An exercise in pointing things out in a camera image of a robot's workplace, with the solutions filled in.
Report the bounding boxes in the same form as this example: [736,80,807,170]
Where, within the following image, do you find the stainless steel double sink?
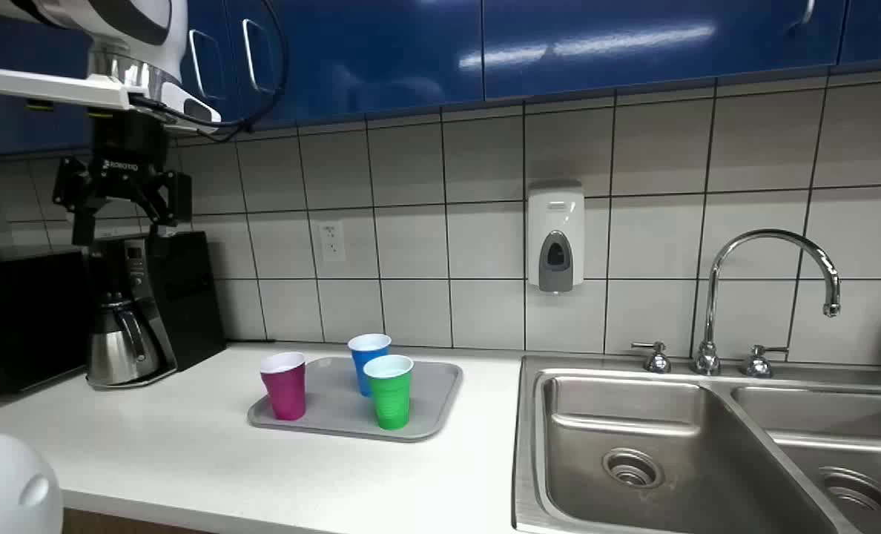
[512,354,881,534]

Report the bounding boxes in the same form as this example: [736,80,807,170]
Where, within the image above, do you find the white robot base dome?
[0,424,65,534]

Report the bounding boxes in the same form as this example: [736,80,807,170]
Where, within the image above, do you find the stainless steel carafe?
[86,293,167,390]

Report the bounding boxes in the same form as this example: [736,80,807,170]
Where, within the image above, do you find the white wall soap dispenser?
[525,181,589,293]

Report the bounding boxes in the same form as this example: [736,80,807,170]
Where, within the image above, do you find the magenta plastic cup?
[259,351,313,424]

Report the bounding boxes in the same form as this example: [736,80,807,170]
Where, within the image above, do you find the black microwave oven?
[0,247,95,409]

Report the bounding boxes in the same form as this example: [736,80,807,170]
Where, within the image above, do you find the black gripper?
[52,110,200,250]

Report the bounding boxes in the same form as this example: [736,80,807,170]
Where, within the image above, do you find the blue upper cabinets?
[0,0,881,161]

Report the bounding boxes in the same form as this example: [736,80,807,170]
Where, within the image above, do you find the green plastic cup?
[363,354,420,433]

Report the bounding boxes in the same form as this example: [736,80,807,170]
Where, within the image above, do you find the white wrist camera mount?
[0,64,227,132]

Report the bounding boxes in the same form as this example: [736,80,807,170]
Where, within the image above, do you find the wooden lower cabinets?
[62,509,215,534]

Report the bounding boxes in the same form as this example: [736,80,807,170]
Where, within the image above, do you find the chrome faucet handle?
[738,341,792,380]
[630,338,673,378]

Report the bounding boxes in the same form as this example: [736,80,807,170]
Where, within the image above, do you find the blue plastic cup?
[344,331,396,400]

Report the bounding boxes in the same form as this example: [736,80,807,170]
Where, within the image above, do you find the grey plastic tray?
[246,354,467,445]

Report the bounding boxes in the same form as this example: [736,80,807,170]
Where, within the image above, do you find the chrome gooseneck faucet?
[693,225,845,378]

